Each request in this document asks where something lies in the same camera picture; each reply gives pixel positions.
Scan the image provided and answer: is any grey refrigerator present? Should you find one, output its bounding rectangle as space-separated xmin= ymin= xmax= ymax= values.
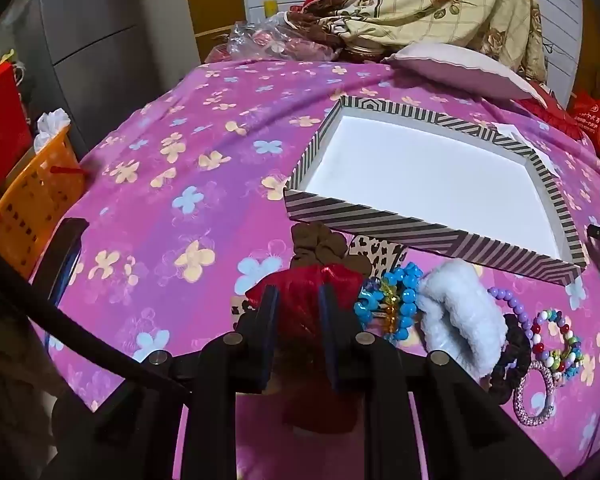
xmin=40 ymin=0 xmax=203 ymax=146

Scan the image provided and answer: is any brown scrunchie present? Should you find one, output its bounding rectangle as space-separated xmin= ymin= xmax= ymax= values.
xmin=290 ymin=221 xmax=348 ymax=271

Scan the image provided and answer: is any clear plastic bag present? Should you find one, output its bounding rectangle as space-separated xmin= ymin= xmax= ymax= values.
xmin=225 ymin=17 xmax=341 ymax=63

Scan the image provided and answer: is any orange plastic basket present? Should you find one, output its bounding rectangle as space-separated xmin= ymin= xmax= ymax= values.
xmin=0 ymin=125 xmax=88 ymax=281

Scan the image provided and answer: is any black scrunchie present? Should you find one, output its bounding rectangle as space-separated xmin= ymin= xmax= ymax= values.
xmin=487 ymin=312 xmax=533 ymax=406

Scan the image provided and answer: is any red frilled cloth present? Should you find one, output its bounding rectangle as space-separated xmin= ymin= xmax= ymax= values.
xmin=517 ymin=85 xmax=586 ymax=138

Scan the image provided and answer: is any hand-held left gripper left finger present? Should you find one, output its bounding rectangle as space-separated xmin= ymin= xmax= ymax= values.
xmin=55 ymin=285 xmax=281 ymax=480

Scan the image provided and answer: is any leopard print scrunchie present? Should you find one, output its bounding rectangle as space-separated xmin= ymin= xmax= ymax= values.
xmin=350 ymin=235 xmax=407 ymax=281

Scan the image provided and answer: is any red scrunchie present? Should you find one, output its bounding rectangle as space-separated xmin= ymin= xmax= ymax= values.
xmin=245 ymin=265 xmax=368 ymax=433

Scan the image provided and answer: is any white paper sheet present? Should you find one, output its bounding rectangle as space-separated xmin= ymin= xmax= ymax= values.
xmin=490 ymin=122 xmax=561 ymax=178

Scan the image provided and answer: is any pink floral bedsheet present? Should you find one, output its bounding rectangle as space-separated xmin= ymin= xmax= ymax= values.
xmin=30 ymin=57 xmax=600 ymax=480

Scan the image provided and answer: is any pink pillow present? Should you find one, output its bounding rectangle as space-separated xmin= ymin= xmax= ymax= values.
xmin=380 ymin=42 xmax=548 ymax=106

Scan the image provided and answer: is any red shopping bag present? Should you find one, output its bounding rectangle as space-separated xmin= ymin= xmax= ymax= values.
xmin=565 ymin=87 xmax=600 ymax=161

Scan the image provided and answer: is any black cable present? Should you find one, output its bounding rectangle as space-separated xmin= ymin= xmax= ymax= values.
xmin=0 ymin=237 xmax=191 ymax=398

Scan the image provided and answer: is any amber bead bracelet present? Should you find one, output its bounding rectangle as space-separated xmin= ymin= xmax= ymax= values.
xmin=380 ymin=280 xmax=401 ymax=336

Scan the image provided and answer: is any pink rhinestone bangle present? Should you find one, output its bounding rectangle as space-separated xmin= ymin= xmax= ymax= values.
xmin=514 ymin=360 xmax=558 ymax=428

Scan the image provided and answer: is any multicolour bead bracelet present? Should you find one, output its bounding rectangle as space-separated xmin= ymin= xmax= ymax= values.
xmin=531 ymin=309 xmax=586 ymax=386

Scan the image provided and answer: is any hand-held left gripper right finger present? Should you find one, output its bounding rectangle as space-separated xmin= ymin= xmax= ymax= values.
xmin=317 ymin=284 xmax=563 ymax=480

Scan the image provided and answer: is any red paper bag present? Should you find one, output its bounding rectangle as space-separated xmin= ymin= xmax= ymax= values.
xmin=0 ymin=57 xmax=33 ymax=211

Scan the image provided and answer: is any white fluffy scrunchie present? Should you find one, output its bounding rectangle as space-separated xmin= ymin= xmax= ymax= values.
xmin=419 ymin=259 xmax=508 ymax=378

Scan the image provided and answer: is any purple bead bracelet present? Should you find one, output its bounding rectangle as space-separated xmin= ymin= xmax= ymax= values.
xmin=487 ymin=286 xmax=536 ymax=341

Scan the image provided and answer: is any striped cardboard box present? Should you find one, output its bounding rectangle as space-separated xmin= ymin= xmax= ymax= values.
xmin=283 ymin=95 xmax=588 ymax=288

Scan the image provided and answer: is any black flat panel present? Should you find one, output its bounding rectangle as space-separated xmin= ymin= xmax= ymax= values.
xmin=45 ymin=217 xmax=90 ymax=306

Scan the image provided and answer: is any white plastic bag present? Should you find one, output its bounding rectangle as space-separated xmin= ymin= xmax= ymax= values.
xmin=34 ymin=108 xmax=72 ymax=153

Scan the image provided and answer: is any cream floral quilt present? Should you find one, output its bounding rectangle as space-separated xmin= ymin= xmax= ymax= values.
xmin=287 ymin=0 xmax=548 ymax=81

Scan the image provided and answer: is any blue bead bracelet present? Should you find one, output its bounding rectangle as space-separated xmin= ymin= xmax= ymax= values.
xmin=355 ymin=265 xmax=426 ymax=343

